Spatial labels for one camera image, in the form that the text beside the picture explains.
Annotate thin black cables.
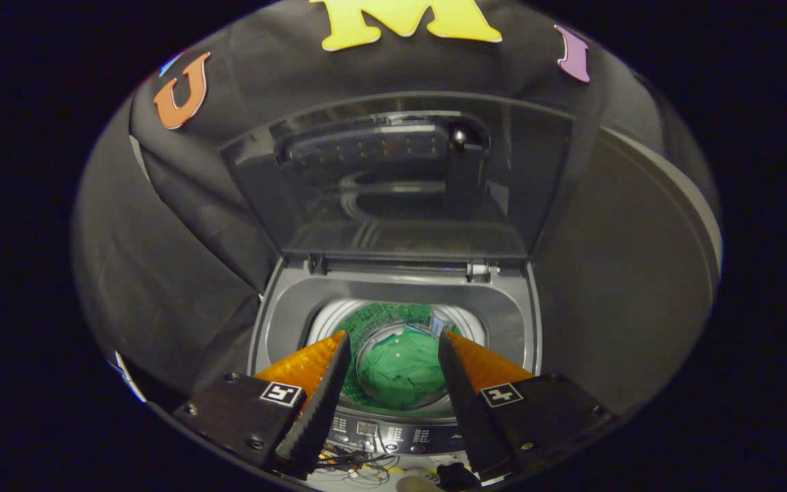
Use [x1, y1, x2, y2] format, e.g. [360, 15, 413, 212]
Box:
[317, 446, 402, 489]

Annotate grey washing machine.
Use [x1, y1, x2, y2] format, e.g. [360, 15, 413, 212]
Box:
[246, 254, 546, 457]

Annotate black backdrop cloth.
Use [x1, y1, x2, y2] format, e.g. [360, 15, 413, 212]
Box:
[71, 0, 710, 411]

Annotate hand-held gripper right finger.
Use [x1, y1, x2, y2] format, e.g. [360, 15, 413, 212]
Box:
[437, 329, 617, 483]

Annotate dark washing machine lid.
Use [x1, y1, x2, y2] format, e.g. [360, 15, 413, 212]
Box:
[219, 92, 577, 266]

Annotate green polo shirt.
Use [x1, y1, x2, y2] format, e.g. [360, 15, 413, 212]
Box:
[335, 303, 464, 412]

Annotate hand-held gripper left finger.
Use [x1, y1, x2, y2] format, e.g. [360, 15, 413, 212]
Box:
[173, 331, 353, 480]

